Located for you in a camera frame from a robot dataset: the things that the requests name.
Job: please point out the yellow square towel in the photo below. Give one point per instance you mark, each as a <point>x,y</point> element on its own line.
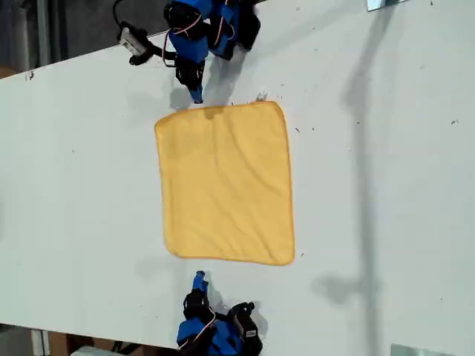
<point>222,185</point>

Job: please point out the brown cardboard box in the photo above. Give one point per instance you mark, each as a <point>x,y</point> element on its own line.
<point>111,345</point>
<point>7,72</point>

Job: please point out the white bundle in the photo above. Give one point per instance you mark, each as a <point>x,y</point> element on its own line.
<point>89,351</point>

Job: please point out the grey metal table leg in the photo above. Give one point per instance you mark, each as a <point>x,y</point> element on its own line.
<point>40,343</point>

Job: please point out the black camera stalk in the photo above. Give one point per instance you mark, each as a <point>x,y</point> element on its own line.
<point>152,52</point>
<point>222,315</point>

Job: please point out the black camera box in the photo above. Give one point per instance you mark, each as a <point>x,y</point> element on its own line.
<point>131,39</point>
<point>246,322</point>

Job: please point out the grey metal rail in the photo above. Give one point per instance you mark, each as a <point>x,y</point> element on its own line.
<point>43,29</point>

